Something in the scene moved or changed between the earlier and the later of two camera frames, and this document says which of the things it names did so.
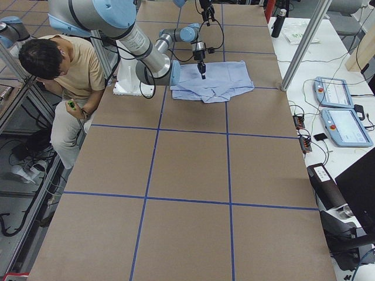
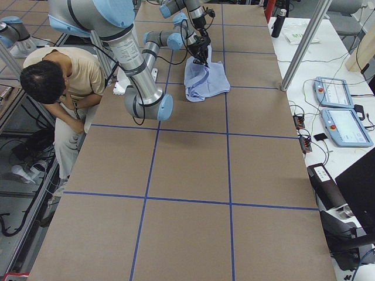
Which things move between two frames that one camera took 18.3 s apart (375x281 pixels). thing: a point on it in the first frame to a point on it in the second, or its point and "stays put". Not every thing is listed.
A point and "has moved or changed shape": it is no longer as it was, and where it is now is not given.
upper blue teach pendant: x=332 y=92 stays put
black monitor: x=357 y=183 stays put
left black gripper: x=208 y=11 to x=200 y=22
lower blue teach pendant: x=345 y=127 stays put
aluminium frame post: x=323 y=7 stays put
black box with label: x=327 y=195 stays put
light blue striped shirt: x=224 y=80 has moved or changed shape
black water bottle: x=278 y=23 stays put
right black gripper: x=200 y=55 to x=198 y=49
